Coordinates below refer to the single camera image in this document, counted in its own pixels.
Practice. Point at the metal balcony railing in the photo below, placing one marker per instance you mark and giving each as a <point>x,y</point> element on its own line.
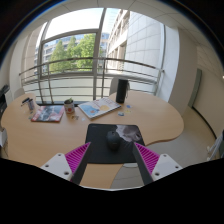
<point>83,60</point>

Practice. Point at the black printed mouse pad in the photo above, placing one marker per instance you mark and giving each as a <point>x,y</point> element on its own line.
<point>98,146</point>

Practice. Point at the red cover magazine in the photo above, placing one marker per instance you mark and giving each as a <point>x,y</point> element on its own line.
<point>48,113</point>

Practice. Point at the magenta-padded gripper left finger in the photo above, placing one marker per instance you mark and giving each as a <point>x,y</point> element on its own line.
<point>71,163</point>

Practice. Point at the white rounded chair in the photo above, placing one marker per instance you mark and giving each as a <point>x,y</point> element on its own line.
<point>113,85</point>
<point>18,92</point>

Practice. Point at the black cylindrical speaker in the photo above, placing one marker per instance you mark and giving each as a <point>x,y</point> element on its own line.
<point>121,90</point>

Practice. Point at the small dark stapler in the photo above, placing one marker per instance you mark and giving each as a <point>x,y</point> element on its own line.
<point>25,100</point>

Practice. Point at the black computer mouse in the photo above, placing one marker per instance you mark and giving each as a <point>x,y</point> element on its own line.
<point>113,140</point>

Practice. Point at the open light magazine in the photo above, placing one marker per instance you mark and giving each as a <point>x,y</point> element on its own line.
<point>99,107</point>

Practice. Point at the grey door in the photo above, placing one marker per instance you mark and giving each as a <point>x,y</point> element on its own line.
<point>195,87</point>

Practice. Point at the white mug with plant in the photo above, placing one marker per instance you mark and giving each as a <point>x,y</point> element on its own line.
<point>69,106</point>

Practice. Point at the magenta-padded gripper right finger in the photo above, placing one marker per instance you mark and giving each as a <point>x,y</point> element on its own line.
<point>154,164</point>

